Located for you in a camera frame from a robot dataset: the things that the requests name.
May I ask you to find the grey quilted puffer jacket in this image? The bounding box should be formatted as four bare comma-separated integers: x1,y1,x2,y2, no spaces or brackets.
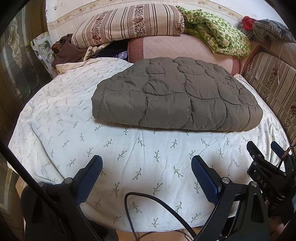
91,57,263,132

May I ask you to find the black office chair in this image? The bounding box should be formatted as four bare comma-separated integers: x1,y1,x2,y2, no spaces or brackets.
21,186,118,240

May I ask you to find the white leaf print duvet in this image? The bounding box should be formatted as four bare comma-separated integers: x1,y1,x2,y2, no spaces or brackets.
9,58,289,232

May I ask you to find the grey checkered cloth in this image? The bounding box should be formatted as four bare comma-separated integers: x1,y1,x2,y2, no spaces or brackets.
253,19,295,43

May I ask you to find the green patterned blanket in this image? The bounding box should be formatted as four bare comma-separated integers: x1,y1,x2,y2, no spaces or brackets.
176,6,251,58

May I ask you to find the dark wooden cabinet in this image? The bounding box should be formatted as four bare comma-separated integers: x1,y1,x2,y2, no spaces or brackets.
1,1,52,130

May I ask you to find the red cloth item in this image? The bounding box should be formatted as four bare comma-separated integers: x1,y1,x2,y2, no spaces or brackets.
241,16,257,31

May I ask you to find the brown cloth pile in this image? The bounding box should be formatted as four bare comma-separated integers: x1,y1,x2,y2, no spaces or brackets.
51,34,86,69

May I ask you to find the floral plastic bag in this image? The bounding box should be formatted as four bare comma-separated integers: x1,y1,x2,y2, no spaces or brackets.
30,32,58,78

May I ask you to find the pink quilted mattress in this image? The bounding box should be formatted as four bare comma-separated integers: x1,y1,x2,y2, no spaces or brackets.
128,34,240,75

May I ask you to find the striped floral pillow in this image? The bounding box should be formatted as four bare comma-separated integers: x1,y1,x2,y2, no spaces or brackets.
71,3,185,49

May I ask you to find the black cable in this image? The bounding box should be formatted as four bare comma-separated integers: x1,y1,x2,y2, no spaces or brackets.
124,192,197,241

